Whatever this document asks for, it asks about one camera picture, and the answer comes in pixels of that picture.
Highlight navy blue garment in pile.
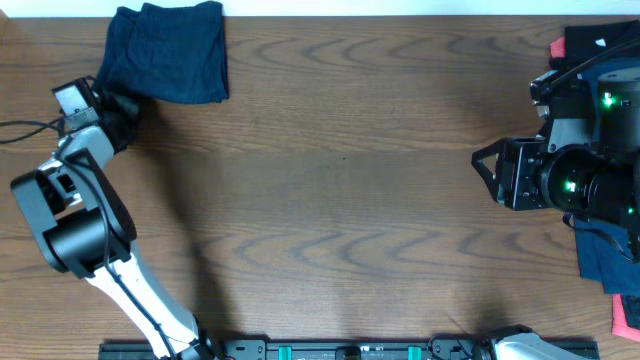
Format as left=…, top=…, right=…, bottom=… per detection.
left=572, top=56, right=640, bottom=297

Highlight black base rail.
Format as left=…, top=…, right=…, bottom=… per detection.
left=98, top=337, right=600, bottom=360

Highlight navy blue shorts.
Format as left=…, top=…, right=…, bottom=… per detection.
left=96, top=1, right=230, bottom=105

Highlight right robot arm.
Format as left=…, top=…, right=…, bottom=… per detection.
left=471, top=67, right=639, bottom=330

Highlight black garment with red trim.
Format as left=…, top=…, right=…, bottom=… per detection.
left=550, top=20, right=639, bottom=341

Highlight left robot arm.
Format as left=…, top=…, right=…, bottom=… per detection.
left=10, top=76, right=225, bottom=359

